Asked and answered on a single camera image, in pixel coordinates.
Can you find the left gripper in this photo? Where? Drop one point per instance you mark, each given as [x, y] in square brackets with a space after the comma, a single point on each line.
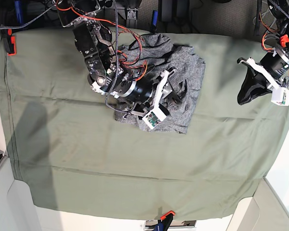
[276, 64]

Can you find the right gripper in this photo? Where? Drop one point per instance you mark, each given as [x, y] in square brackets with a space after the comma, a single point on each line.
[140, 95]

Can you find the grey heathered T-shirt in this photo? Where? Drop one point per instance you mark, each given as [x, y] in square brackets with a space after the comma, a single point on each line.
[162, 54]

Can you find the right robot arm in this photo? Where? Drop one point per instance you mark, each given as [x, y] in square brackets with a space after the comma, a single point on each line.
[112, 56]

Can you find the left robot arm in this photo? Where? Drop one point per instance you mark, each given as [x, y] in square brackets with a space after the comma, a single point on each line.
[278, 37]

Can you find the green table cloth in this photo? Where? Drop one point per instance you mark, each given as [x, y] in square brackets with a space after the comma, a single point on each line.
[65, 144]

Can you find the orange clamp near edge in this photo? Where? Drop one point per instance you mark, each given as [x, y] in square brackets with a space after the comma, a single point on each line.
[165, 221]

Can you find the orange clamp far left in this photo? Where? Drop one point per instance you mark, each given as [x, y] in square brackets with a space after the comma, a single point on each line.
[9, 42]

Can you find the blue-handled clamp top centre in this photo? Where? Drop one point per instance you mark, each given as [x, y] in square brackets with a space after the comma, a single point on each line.
[154, 20]

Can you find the blue-handled clamp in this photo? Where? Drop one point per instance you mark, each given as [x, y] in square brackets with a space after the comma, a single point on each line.
[19, 11]
[154, 20]

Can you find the grey metal mount bracket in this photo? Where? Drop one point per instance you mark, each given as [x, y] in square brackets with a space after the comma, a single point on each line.
[131, 17]

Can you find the blue-handled clamp top left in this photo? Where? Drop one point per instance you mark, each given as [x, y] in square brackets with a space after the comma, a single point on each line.
[19, 11]

